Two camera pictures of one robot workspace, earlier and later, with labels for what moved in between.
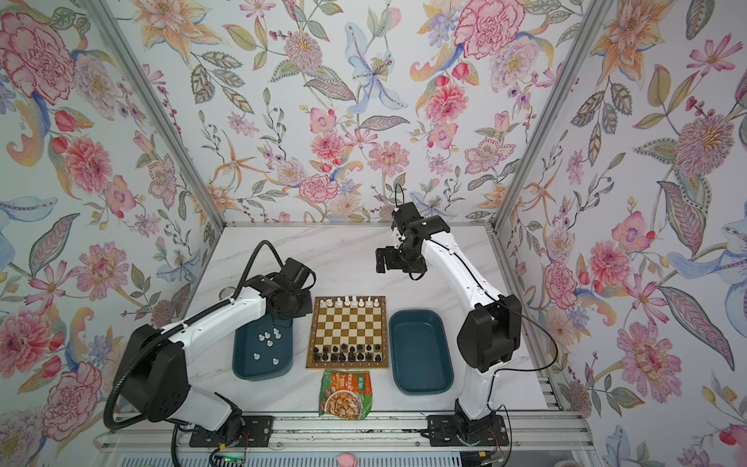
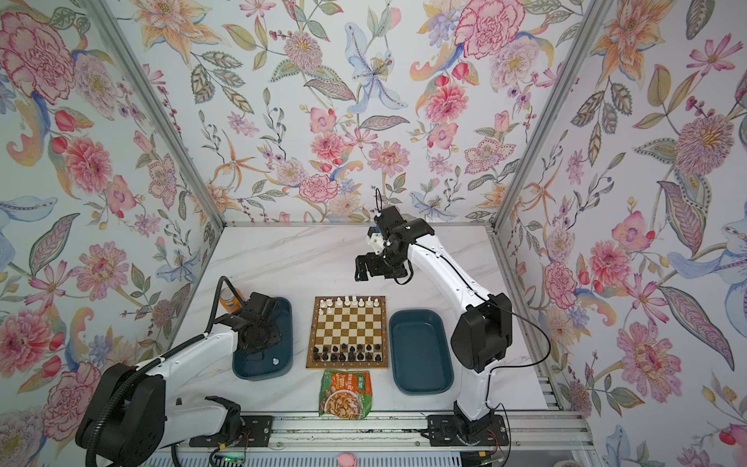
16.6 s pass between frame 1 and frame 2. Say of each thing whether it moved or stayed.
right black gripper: moved
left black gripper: moved
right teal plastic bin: stayed
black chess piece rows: stayed
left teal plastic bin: stayed
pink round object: stayed
